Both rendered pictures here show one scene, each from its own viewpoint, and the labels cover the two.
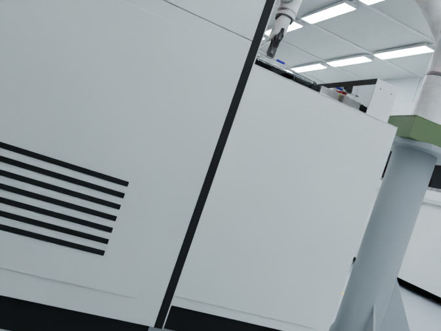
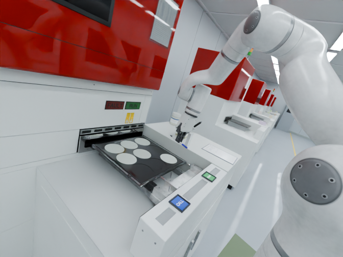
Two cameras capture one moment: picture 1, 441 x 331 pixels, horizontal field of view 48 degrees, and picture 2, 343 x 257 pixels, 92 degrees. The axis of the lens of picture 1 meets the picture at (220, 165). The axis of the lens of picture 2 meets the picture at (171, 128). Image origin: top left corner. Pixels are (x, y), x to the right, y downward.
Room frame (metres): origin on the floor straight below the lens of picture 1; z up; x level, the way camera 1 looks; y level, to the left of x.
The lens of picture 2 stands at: (1.42, -0.69, 1.35)
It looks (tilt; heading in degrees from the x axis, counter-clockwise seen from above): 18 degrees down; 51
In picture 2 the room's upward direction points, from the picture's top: 18 degrees clockwise
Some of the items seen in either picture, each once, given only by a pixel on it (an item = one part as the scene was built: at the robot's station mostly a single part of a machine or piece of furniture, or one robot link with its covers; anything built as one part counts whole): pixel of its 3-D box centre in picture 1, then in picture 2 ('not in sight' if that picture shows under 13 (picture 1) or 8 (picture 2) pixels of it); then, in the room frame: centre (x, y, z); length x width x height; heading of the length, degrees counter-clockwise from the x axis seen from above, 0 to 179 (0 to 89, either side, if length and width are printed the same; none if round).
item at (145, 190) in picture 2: not in sight; (129, 176); (1.75, -0.09, 0.84); 0.50 x 0.02 x 0.03; 111
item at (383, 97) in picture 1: (336, 104); (191, 201); (1.91, -0.35, 0.89); 0.55 x 0.09 x 0.14; 21
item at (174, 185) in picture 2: not in sight; (173, 186); (1.88, -0.26, 0.89); 0.08 x 0.03 x 0.03; 111
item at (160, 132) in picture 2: not in sight; (189, 149); (2.24, 0.05, 0.89); 0.62 x 0.35 x 0.14; 111
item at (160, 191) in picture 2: (327, 92); (163, 194); (1.81, -0.29, 0.89); 0.08 x 0.03 x 0.03; 111
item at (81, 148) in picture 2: not in sight; (116, 137); (1.76, 0.20, 0.89); 0.44 x 0.02 x 0.10; 21
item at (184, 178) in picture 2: not in sight; (180, 184); (1.96, -0.23, 0.87); 0.36 x 0.08 x 0.03; 21
